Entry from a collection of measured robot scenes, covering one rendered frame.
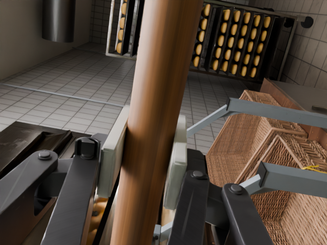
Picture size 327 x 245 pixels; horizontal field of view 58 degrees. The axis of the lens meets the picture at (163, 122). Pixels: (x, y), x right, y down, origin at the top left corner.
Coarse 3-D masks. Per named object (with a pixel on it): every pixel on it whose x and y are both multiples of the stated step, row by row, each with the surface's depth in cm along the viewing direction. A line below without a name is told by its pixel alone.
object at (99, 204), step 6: (96, 198) 121; (102, 198) 131; (108, 198) 143; (96, 204) 121; (102, 204) 131; (96, 210) 121; (102, 210) 132; (96, 216) 122; (90, 222) 113; (96, 222) 122; (90, 228) 113; (96, 228) 123; (90, 234) 113; (90, 240) 114
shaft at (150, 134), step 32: (160, 0) 14; (192, 0) 14; (160, 32) 15; (192, 32) 15; (160, 64) 15; (160, 96) 16; (128, 128) 18; (160, 128) 17; (128, 160) 18; (160, 160) 18; (128, 192) 19; (160, 192) 19; (128, 224) 19
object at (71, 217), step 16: (80, 144) 14; (96, 144) 14; (80, 160) 14; (96, 160) 14; (80, 176) 13; (64, 192) 12; (80, 192) 12; (64, 208) 11; (80, 208) 11; (48, 224) 10; (64, 224) 10; (80, 224) 10; (48, 240) 9; (64, 240) 9; (80, 240) 10
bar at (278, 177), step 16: (224, 112) 109; (240, 112) 107; (256, 112) 107; (272, 112) 107; (288, 112) 106; (304, 112) 108; (192, 128) 112; (256, 176) 64; (272, 176) 62; (288, 176) 61; (304, 176) 62; (320, 176) 63; (256, 192) 65; (304, 192) 63; (320, 192) 63; (160, 240) 71
